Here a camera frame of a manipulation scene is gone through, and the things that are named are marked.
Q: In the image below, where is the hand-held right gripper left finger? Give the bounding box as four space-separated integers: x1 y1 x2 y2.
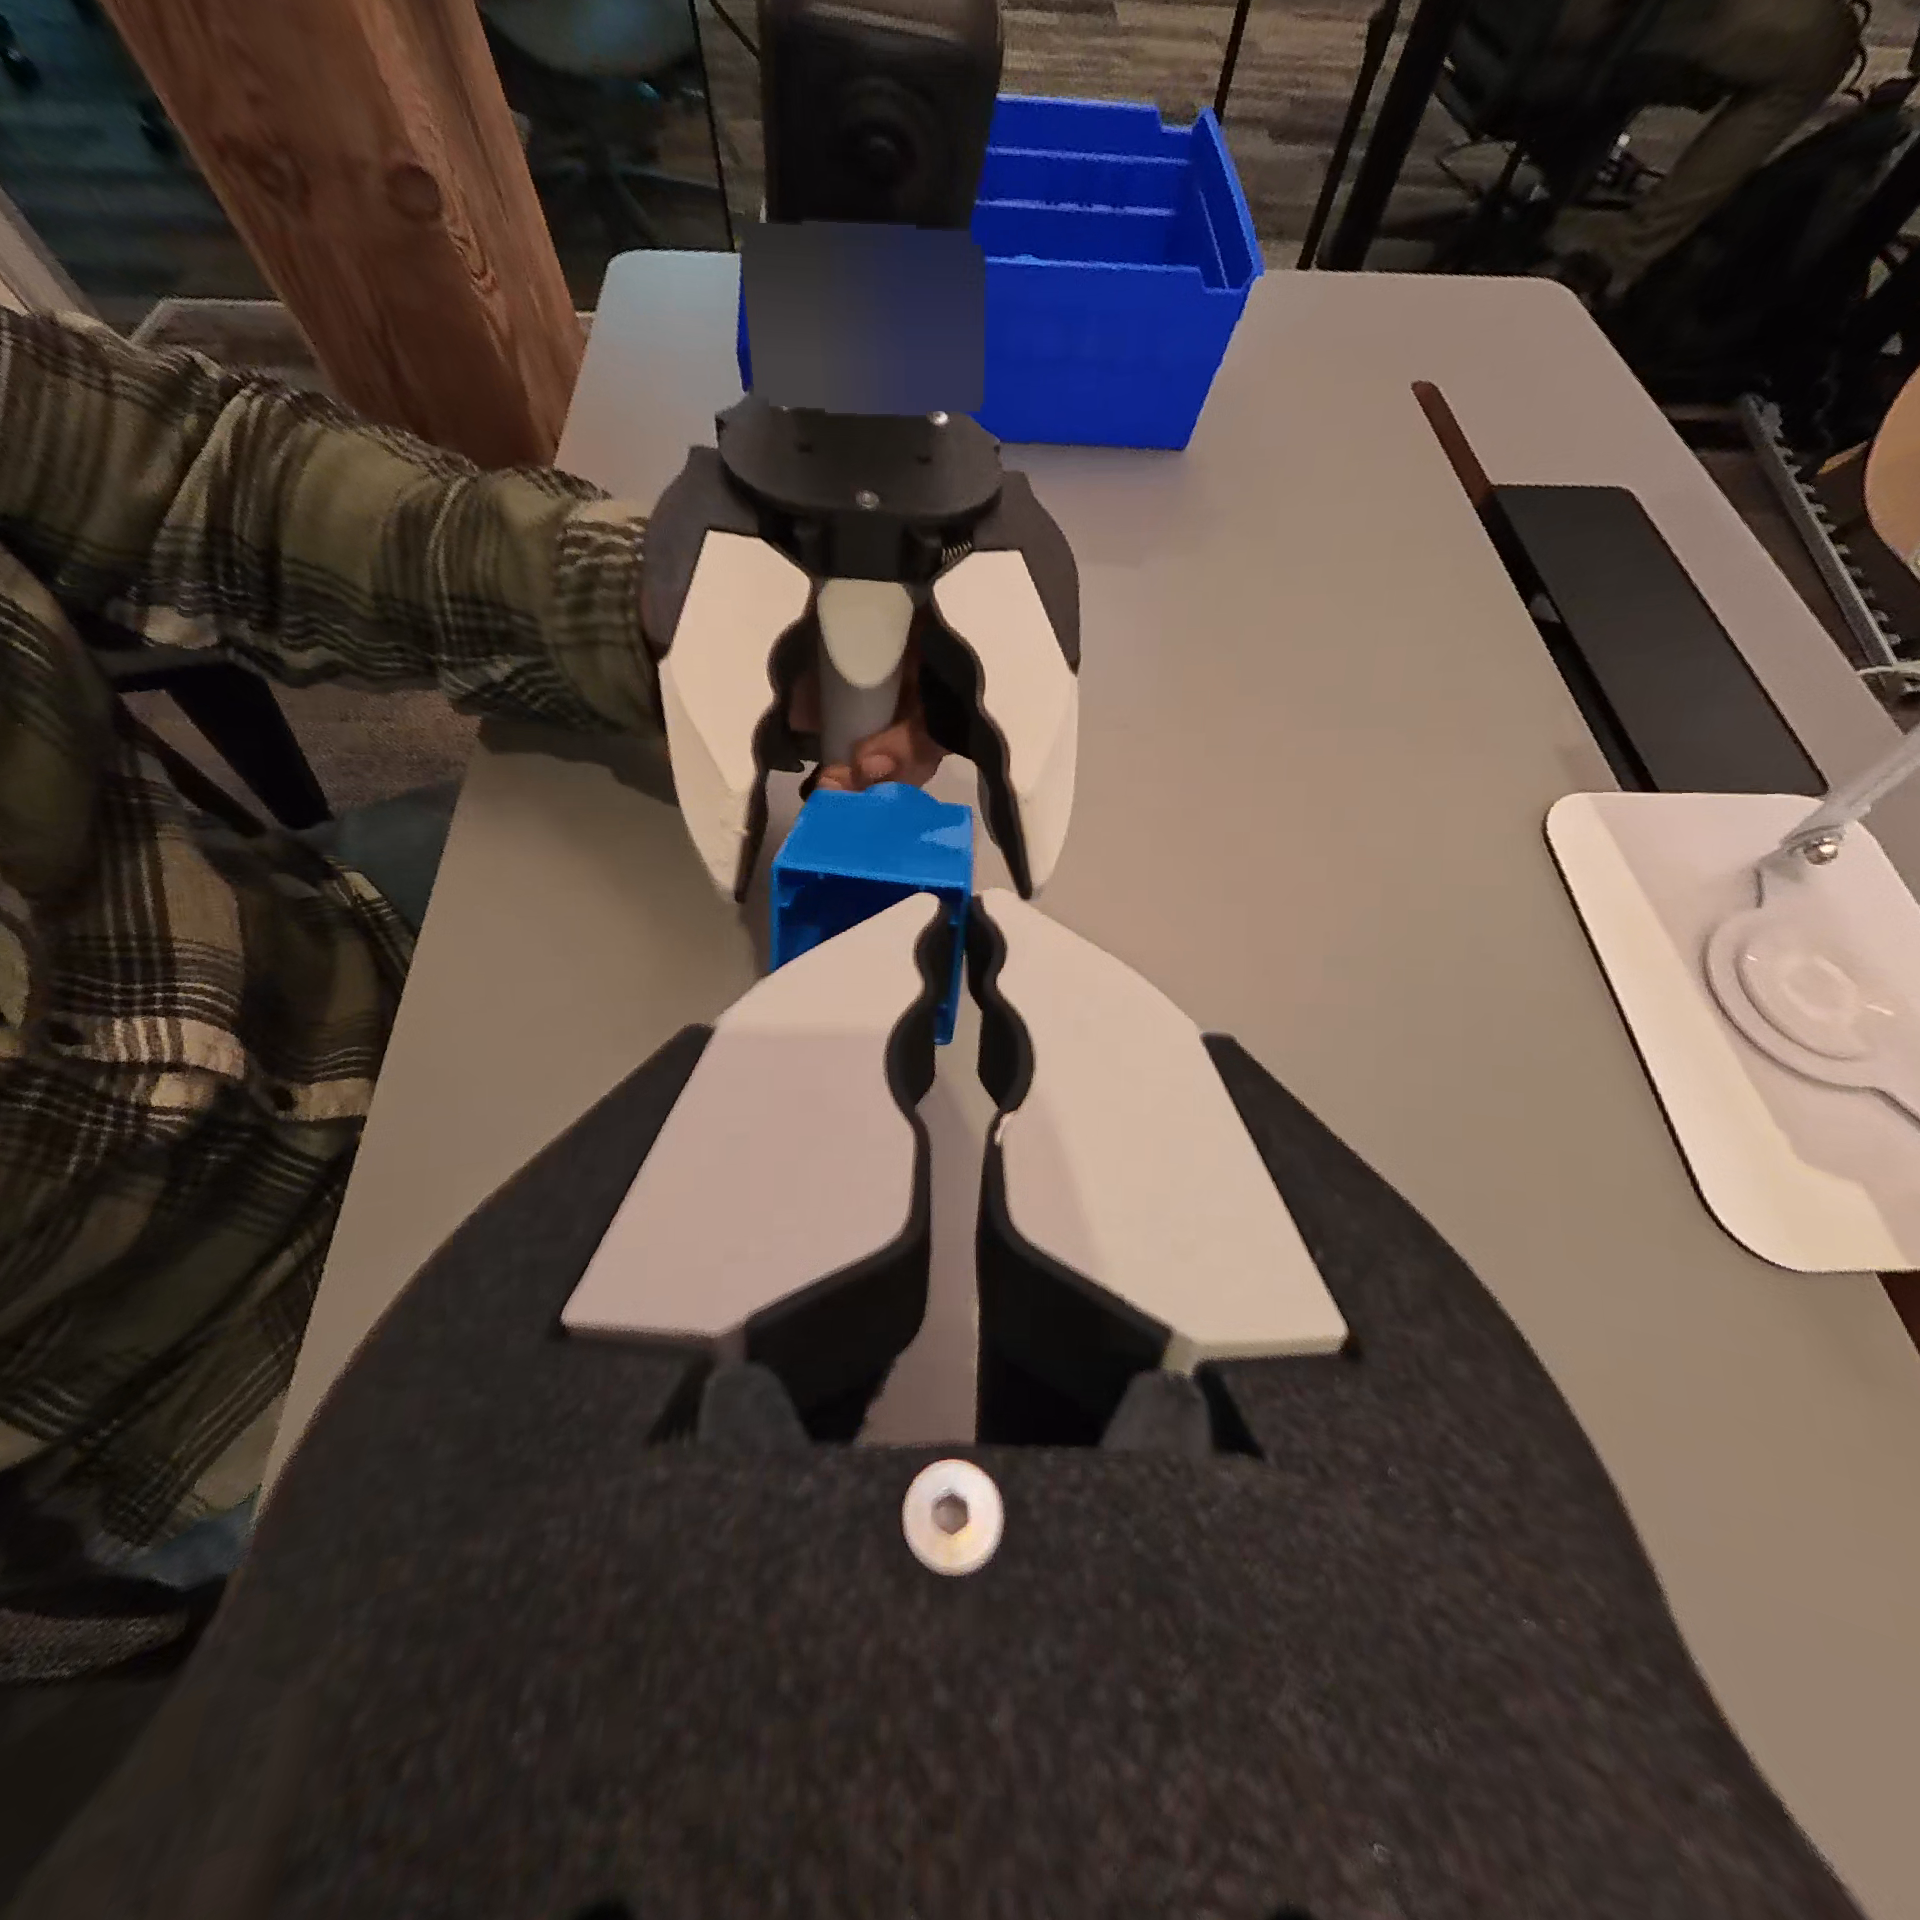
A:
559 882 961 1442

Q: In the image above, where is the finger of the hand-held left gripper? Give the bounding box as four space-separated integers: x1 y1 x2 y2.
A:
658 528 824 904
918 528 1084 904

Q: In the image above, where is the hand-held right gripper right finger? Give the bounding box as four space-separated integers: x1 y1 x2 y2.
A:
968 889 1354 1449

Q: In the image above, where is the blue toy block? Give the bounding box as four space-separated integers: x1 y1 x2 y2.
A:
766 781 982 1044

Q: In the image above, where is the blue plastic bin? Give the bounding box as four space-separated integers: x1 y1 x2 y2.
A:
732 96 1262 452

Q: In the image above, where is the person's left hand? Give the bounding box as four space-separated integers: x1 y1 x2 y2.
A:
802 718 941 803

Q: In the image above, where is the white document stand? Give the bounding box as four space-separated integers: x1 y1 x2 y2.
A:
1546 742 1920 1278

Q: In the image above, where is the wooden pillar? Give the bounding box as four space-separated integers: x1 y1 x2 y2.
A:
98 0 590 471

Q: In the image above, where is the black tripod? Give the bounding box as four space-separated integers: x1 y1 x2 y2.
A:
1213 0 1450 273

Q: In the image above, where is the black cable tray cover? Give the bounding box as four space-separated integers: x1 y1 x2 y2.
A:
1477 481 1831 800

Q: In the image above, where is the grey metal rail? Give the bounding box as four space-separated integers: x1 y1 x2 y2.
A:
1738 394 1920 692

